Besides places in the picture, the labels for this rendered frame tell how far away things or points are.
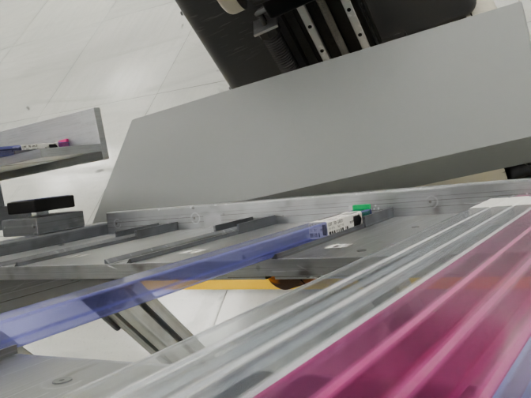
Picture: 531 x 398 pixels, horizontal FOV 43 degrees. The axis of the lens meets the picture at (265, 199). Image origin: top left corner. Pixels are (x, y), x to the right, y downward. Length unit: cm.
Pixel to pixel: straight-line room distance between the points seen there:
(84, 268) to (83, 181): 182
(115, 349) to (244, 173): 93
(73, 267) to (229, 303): 112
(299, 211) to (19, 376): 40
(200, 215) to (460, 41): 42
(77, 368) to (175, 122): 84
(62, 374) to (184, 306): 146
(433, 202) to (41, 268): 30
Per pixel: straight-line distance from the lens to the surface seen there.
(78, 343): 182
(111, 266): 47
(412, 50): 92
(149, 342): 85
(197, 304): 165
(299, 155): 85
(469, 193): 54
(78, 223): 70
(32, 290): 66
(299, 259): 38
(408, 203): 55
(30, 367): 23
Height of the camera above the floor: 113
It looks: 40 degrees down
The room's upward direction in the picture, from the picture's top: 35 degrees counter-clockwise
